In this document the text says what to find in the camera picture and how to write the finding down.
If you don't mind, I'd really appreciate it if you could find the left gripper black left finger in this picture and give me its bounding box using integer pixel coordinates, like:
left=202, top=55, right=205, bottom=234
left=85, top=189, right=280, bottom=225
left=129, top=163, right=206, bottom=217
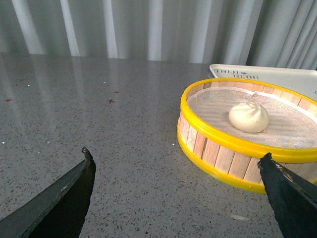
left=0, top=147, right=96, bottom=238

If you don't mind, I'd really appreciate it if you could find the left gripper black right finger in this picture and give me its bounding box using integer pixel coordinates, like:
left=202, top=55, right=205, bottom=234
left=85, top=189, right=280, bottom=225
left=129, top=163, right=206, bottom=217
left=258, top=153, right=317, bottom=238

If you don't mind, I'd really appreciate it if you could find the white steamed bun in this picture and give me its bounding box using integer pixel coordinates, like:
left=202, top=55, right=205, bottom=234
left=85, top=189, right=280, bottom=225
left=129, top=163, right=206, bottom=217
left=228, top=101, right=270, bottom=133

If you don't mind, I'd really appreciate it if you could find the white bear print tray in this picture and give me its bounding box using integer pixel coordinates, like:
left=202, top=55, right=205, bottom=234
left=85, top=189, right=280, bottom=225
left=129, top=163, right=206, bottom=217
left=210, top=64, right=317, bottom=100

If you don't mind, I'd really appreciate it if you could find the white mesh steamer liner cloth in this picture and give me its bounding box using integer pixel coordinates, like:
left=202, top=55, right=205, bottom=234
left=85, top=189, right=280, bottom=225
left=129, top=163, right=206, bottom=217
left=187, top=87, right=317, bottom=149

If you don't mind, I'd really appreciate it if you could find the yellow rimmed wooden steamer basket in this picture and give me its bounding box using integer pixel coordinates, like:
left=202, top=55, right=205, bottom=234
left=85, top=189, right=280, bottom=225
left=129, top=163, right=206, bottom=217
left=177, top=78, right=317, bottom=193

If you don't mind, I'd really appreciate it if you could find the grey pleated curtain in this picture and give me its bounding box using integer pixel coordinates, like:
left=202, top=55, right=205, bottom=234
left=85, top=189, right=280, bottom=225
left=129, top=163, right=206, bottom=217
left=0, top=0, right=317, bottom=70

